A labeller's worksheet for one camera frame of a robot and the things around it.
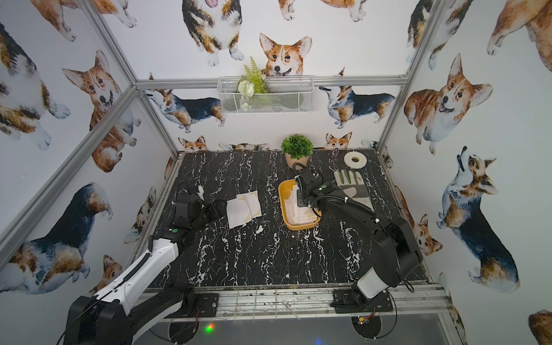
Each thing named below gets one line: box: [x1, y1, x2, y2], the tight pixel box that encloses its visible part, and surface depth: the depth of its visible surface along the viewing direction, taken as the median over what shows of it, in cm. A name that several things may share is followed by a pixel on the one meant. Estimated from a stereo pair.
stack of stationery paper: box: [284, 184, 318, 225], surface depth 95 cm
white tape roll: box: [343, 151, 368, 169], surface depth 120 cm
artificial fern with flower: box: [237, 56, 269, 98], surface depth 83 cm
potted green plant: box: [281, 133, 315, 170], surface depth 103 cm
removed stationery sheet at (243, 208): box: [226, 189, 263, 230], surface depth 100 cm
